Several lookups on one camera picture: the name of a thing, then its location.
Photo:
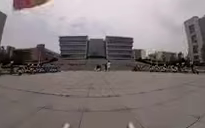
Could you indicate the red flag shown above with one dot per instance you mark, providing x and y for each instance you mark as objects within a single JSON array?
[{"x": 31, "y": 3}]

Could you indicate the low dark building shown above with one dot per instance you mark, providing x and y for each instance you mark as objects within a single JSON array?
[{"x": 31, "y": 54}]

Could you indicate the distant pale buildings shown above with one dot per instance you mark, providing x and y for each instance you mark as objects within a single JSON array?
[{"x": 156, "y": 55}]

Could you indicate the tall white grey building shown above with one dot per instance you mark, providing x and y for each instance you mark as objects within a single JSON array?
[{"x": 200, "y": 36}]

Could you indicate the large grey central building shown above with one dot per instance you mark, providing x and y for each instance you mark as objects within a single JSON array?
[{"x": 96, "y": 47}]

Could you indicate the group of people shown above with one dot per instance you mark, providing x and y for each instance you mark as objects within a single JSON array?
[{"x": 103, "y": 66}]

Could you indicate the robot's own part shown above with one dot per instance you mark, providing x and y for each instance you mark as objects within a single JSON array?
[
  {"x": 66, "y": 125},
  {"x": 131, "y": 125}
]

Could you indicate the row of parked bicycles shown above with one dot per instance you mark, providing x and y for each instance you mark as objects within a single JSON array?
[
  {"x": 36, "y": 69},
  {"x": 163, "y": 68}
]

